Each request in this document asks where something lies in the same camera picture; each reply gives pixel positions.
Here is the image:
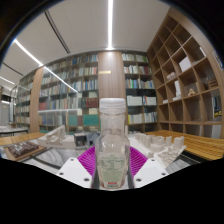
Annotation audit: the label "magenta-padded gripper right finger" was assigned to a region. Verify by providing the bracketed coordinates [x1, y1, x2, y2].
[128, 145, 169, 189]

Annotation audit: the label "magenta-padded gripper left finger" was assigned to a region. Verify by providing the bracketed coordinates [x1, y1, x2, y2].
[55, 145, 98, 189]

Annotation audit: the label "clear plastic bottle white cap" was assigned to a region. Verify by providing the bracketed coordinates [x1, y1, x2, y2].
[94, 97, 131, 191]

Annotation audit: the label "white block city model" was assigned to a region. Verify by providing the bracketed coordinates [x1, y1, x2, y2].
[133, 131, 187, 169]

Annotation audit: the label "beige architectural building model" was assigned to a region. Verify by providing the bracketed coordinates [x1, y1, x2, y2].
[37, 124, 76, 149]

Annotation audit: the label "brown model on wooden board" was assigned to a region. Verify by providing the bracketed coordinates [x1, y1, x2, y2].
[3, 140, 48, 163]

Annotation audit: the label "narrow bookshelf full of books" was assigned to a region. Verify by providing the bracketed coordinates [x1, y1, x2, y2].
[121, 51, 159, 133]

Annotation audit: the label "wooden cubby shelf unit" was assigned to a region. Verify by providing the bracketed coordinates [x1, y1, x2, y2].
[146, 8, 224, 139]

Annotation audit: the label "wide bookshelf full of books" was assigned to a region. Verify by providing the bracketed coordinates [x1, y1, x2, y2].
[14, 53, 100, 134]

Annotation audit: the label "ceiling light strips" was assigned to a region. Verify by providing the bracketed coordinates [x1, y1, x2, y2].
[0, 0, 114, 104]

